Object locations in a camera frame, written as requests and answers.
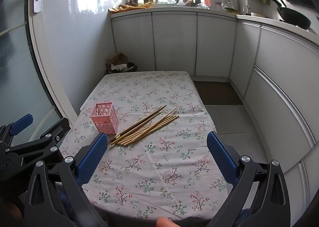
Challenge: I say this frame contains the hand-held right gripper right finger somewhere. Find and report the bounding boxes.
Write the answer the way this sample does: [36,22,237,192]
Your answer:
[206,131,291,227]

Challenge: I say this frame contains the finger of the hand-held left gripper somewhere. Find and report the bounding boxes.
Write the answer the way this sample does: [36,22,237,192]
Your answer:
[0,114,34,148]
[4,117,71,166]

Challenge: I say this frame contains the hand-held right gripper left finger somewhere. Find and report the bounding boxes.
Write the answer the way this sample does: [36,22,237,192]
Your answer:
[24,132,109,227]

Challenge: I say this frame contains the pink perforated utensil holder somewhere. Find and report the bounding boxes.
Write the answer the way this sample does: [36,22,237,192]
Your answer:
[89,102,119,135]

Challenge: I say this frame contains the bunch of bamboo chopsticks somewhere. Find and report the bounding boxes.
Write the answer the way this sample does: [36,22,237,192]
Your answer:
[110,105,180,146]

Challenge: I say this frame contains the person's right hand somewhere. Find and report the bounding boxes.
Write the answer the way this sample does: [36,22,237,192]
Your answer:
[157,217,180,227]

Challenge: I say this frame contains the frosted glass door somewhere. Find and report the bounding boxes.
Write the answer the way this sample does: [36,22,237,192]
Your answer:
[0,0,78,148]

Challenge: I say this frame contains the floral tablecloth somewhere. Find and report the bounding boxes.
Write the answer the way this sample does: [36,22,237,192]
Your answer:
[58,70,233,220]

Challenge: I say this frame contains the brown cardboard box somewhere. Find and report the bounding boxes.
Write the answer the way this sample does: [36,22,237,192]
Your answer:
[106,53,138,75]

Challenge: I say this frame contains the white kitchen cabinets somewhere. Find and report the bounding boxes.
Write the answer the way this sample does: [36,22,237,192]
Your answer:
[110,11,319,227]

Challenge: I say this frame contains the black frying pan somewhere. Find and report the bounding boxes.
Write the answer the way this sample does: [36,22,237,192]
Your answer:
[262,0,312,30]

